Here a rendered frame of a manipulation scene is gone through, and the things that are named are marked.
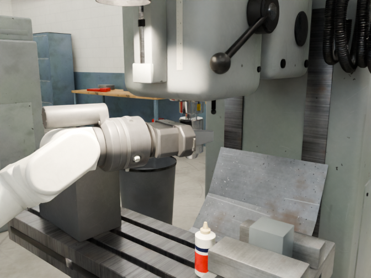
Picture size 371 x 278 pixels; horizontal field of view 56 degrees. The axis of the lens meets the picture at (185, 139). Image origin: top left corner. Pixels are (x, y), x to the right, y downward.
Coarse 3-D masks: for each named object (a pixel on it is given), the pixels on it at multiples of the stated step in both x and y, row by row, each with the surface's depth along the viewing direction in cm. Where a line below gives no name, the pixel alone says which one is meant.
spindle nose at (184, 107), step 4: (180, 104) 64; (184, 104) 63; (188, 104) 63; (192, 104) 63; (196, 104) 63; (200, 104) 63; (180, 108) 64; (184, 108) 63; (188, 108) 63; (192, 108) 63; (196, 108) 63; (200, 108) 64; (180, 112) 64; (184, 112) 63; (188, 112) 63; (192, 112) 63; (196, 112) 63; (200, 112) 64
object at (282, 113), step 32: (320, 0) 82; (352, 0) 78; (320, 32) 83; (352, 32) 79; (320, 64) 85; (256, 96) 97; (288, 96) 91; (320, 96) 86; (352, 96) 82; (224, 128) 105; (256, 128) 99; (288, 128) 93; (320, 128) 87; (352, 128) 83; (320, 160) 88; (352, 160) 84; (352, 192) 86; (320, 224) 92; (352, 224) 88; (352, 256) 92
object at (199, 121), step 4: (184, 116) 67; (180, 120) 65; (184, 120) 64; (188, 120) 64; (192, 120) 63; (196, 120) 64; (200, 120) 64; (188, 124) 64; (192, 124) 64; (196, 124) 64; (200, 124) 64
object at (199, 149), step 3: (192, 126) 64; (195, 126) 64; (198, 126) 64; (201, 126) 64; (195, 129) 64; (198, 129) 64; (201, 129) 65; (198, 147) 65; (201, 147) 65; (198, 150) 65; (201, 150) 66; (192, 153) 65; (195, 153) 65; (198, 153) 65
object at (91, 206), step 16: (96, 176) 81; (112, 176) 85; (64, 192) 82; (80, 192) 79; (96, 192) 82; (112, 192) 85; (48, 208) 91; (64, 208) 84; (80, 208) 80; (96, 208) 83; (112, 208) 86; (64, 224) 85; (80, 224) 80; (96, 224) 83; (112, 224) 87; (80, 240) 81
